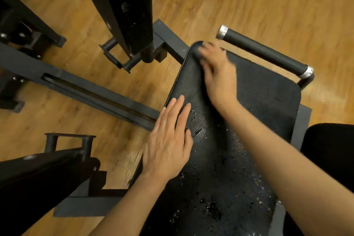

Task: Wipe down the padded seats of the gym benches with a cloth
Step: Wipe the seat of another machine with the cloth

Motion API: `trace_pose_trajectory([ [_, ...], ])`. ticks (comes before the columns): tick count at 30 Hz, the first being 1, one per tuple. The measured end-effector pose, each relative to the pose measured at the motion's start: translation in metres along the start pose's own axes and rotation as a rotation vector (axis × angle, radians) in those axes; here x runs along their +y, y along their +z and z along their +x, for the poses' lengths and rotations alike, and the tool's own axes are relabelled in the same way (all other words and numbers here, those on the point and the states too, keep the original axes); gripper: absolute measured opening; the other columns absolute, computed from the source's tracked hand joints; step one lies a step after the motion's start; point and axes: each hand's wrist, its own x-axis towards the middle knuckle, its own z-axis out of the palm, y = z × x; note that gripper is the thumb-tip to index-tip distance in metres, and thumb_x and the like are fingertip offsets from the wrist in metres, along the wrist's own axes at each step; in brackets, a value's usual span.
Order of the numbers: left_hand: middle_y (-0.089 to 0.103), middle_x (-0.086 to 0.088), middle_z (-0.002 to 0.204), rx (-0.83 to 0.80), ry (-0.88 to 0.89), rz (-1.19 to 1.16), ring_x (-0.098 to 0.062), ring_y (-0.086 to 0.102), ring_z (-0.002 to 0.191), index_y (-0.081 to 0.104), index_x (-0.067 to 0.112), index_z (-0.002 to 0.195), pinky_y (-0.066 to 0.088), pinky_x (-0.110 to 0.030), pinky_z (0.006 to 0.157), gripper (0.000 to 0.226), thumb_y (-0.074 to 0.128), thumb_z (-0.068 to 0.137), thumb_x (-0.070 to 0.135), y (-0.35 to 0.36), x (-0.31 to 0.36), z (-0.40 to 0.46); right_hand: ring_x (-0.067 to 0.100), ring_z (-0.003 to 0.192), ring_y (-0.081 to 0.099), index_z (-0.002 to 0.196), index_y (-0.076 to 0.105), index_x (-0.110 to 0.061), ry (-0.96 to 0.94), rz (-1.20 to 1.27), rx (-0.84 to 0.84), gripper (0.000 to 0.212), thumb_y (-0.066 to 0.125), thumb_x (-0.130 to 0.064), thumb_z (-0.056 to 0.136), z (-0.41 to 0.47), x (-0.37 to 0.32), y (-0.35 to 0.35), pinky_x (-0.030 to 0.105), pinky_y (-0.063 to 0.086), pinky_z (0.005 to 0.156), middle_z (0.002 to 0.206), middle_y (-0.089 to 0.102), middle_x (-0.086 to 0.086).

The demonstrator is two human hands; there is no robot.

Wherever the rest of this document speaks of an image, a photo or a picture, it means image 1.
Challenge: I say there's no dark metal machine base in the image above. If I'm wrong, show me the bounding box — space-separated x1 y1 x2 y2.
0 0 67 113

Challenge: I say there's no long black upholstered pad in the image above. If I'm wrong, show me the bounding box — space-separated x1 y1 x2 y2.
75 0 154 64

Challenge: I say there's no person's right forearm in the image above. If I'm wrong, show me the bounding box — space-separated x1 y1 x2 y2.
221 100 354 236

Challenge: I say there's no black padded machine seat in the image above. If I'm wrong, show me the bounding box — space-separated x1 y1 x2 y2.
129 41 302 236

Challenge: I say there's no person's right hand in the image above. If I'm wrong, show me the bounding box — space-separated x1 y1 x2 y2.
197 41 240 116

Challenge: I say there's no person's left hand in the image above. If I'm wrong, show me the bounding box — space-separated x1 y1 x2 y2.
142 95 194 183

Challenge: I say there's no black pad with bracket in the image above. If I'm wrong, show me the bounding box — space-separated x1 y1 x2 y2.
0 133 102 236

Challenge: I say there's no person's left forearm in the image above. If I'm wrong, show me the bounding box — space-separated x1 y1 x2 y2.
88 173 172 236

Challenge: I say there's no black grip handle bar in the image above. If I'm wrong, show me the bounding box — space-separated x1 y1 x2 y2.
215 24 315 91

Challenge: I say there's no grey metal machine frame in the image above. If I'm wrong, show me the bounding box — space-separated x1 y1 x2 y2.
0 19 313 236

